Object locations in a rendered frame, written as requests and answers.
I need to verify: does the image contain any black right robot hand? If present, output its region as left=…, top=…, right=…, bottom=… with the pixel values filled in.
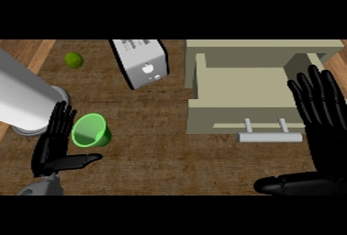
left=252, top=64, right=347, bottom=196

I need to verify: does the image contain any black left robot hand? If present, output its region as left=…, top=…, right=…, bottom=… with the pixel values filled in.
left=29, top=100, right=105, bottom=179

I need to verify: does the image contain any green cup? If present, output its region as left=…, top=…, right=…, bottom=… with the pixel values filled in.
left=71, top=112, right=114, bottom=148

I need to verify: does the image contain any beige open drawer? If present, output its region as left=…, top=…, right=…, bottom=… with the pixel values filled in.
left=186, top=52, right=328, bottom=135

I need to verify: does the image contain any beige drawer cabinet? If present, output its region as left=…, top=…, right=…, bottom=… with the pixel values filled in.
left=183, top=39, right=345, bottom=90

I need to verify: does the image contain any white cylindrical appliance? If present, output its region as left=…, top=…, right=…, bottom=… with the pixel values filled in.
left=0, top=49, right=72, bottom=138

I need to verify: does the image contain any green lime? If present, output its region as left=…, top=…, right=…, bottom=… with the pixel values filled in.
left=63, top=51, right=86, bottom=70

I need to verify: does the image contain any silver toaster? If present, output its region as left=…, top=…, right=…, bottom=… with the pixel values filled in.
left=108, top=39, right=171, bottom=91

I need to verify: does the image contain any white drawer handle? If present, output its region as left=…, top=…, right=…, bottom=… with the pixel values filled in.
left=238, top=117, right=304, bottom=143

